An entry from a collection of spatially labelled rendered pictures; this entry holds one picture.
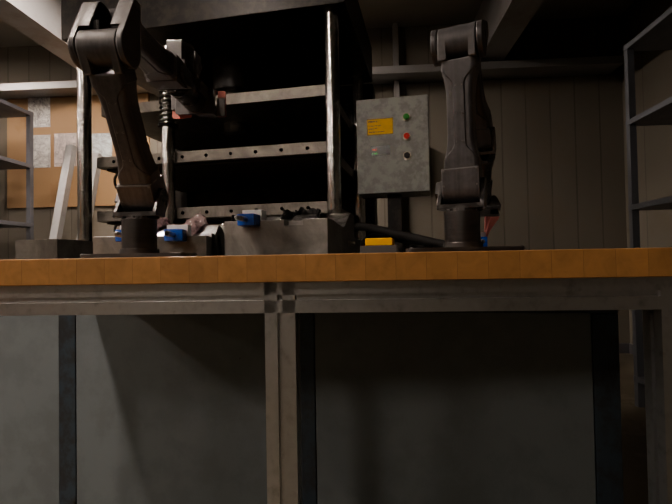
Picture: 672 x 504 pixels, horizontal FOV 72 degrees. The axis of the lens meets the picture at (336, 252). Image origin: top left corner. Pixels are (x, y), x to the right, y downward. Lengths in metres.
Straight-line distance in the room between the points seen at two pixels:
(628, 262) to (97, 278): 0.74
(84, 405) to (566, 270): 1.17
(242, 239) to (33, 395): 0.71
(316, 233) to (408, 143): 0.98
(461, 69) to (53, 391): 1.24
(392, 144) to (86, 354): 1.35
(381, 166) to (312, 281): 1.36
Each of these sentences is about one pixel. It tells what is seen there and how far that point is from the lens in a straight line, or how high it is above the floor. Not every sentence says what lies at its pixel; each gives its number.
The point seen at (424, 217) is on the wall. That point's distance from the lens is 4.03.
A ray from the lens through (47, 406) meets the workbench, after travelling 1.48.
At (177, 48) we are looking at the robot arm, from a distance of 1.20.
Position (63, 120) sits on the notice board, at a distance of 4.97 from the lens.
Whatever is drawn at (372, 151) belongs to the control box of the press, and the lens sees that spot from 1.99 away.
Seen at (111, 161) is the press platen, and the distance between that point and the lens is 2.40.
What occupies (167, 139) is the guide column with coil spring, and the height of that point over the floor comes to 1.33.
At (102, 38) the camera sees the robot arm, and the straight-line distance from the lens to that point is 0.90.
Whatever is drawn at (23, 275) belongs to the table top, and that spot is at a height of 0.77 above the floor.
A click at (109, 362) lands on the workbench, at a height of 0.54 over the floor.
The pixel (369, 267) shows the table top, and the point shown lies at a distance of 0.65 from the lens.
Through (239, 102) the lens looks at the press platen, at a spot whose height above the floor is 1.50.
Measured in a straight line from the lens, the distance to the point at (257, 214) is 1.13.
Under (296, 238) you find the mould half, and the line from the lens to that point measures 1.10.
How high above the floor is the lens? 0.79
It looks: 1 degrees up
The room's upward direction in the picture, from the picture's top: 1 degrees counter-clockwise
